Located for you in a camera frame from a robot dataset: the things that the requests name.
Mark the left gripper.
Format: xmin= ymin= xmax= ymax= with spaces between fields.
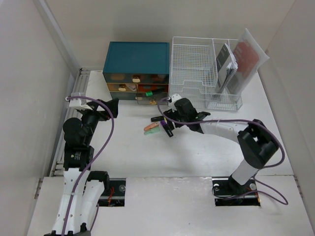
xmin=80 ymin=98 xmax=118 ymax=145

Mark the yellow cap black highlighter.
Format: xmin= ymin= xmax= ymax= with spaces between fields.
xmin=151 ymin=116 xmax=164 ymax=122

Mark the purple cap black highlighter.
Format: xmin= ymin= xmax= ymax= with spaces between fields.
xmin=160 ymin=120 xmax=174 ymax=137

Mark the orange pastel highlighter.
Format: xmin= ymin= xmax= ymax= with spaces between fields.
xmin=144 ymin=122 xmax=159 ymax=132

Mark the green cap black highlighter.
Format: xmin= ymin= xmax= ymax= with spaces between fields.
xmin=145 ymin=88 xmax=164 ymax=97

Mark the black spiral notebook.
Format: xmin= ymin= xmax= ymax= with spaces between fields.
xmin=214 ymin=43 xmax=238 ymax=94

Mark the red booklet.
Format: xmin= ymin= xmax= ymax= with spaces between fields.
xmin=227 ymin=29 xmax=269 ymax=95

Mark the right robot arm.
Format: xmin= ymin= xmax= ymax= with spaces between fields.
xmin=160 ymin=94 xmax=283 ymax=194

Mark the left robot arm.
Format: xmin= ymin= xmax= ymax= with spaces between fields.
xmin=49 ymin=95 xmax=119 ymax=236

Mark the mint pastel highlighter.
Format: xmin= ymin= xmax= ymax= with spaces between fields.
xmin=144 ymin=127 xmax=160 ymax=135

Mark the teal drawer organizer box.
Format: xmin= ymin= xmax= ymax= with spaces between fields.
xmin=103 ymin=41 xmax=170 ymax=93

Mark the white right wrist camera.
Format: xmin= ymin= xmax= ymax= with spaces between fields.
xmin=167 ymin=93 xmax=182 ymax=107

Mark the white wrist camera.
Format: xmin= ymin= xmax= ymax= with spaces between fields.
xmin=167 ymin=93 xmax=182 ymax=107
xmin=65 ymin=97 xmax=92 ymax=111

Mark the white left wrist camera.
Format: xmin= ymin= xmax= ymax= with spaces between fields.
xmin=65 ymin=97 xmax=92 ymax=111

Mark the white wire file rack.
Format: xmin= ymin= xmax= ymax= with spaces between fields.
xmin=169 ymin=36 xmax=243 ymax=112

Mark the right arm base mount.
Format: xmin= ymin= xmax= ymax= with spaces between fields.
xmin=212 ymin=177 xmax=260 ymax=207

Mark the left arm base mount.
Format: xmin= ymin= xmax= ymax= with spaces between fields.
xmin=98 ymin=178 xmax=126 ymax=207

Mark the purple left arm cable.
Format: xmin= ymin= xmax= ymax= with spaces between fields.
xmin=61 ymin=96 xmax=115 ymax=236

